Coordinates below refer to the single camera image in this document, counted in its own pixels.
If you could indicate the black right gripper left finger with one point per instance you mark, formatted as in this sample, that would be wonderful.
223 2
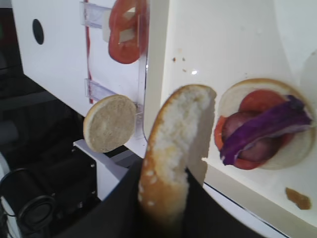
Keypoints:
118 216

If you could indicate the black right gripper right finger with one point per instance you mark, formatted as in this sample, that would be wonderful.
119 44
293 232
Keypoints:
205 218

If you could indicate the sesame top bun front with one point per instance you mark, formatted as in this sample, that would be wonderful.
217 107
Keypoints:
177 147

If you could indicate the meat patty on tray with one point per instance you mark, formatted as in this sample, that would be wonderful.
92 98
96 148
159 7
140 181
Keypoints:
252 130

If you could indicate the tomato slice on tray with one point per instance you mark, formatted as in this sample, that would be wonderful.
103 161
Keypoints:
253 104

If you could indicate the upright tomato slice front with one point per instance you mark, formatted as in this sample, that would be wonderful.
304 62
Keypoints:
128 38

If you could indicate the upright tomato slice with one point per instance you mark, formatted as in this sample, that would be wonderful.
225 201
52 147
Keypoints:
128 38
125 14

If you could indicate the upright tomato slice rear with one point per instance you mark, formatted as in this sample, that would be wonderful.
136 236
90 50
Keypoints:
125 14

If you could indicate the upright bottom bun left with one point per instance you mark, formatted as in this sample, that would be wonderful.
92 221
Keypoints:
109 123

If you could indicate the brown crumb on tray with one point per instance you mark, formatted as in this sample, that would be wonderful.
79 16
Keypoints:
300 200

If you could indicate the black round speaker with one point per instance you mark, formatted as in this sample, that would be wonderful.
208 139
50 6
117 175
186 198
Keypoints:
32 206

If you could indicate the bottom bun on tray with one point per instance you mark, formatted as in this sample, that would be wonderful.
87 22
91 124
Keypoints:
299 147

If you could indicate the left red strip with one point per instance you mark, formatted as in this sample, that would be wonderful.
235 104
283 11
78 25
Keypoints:
91 101

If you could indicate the clear holder lower left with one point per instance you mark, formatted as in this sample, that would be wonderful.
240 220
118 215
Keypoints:
95 91

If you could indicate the clear holder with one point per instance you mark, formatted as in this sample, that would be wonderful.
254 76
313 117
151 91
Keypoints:
93 15
95 91

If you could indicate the purple cabbage strip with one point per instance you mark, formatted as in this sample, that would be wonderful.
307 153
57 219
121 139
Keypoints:
288 117

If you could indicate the beige metal tray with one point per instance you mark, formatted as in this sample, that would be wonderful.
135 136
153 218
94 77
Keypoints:
219 43

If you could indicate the clear holder upper left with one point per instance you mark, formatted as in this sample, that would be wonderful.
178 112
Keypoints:
93 15

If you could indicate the left long clear rail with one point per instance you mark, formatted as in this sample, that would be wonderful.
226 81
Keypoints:
143 69

